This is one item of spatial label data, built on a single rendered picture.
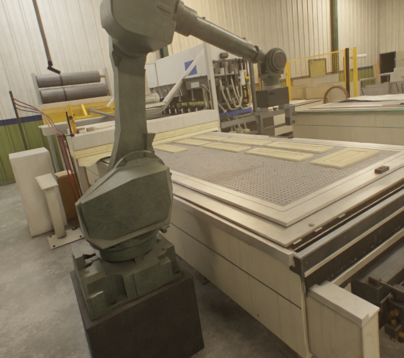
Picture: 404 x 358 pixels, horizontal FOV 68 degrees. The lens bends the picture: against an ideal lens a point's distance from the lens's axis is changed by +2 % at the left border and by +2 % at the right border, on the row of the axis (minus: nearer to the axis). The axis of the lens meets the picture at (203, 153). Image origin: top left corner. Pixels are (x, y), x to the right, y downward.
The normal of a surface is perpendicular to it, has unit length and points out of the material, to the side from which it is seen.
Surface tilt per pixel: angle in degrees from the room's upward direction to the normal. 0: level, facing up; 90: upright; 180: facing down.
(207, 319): 0
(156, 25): 90
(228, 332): 0
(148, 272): 90
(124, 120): 80
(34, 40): 90
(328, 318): 90
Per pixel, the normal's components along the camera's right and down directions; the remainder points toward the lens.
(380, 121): -0.82, 0.23
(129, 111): 0.51, -0.06
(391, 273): -0.14, -0.97
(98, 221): 0.26, 0.18
